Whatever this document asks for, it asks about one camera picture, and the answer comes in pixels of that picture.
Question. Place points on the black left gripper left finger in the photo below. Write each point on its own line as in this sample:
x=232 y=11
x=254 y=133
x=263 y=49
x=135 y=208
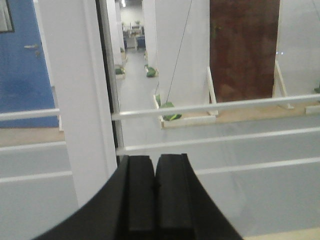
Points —
x=123 y=209

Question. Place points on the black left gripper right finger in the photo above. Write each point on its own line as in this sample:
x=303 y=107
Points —
x=184 y=209

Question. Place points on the white framed sliding glass door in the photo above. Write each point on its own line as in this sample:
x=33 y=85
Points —
x=258 y=159

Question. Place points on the dark brown wooden door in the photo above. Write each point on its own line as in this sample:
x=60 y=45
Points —
x=243 y=41

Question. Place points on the fixed white framed glass panel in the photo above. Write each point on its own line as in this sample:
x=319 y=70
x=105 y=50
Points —
x=57 y=159

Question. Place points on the blue door with handle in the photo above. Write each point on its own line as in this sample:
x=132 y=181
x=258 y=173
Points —
x=24 y=79

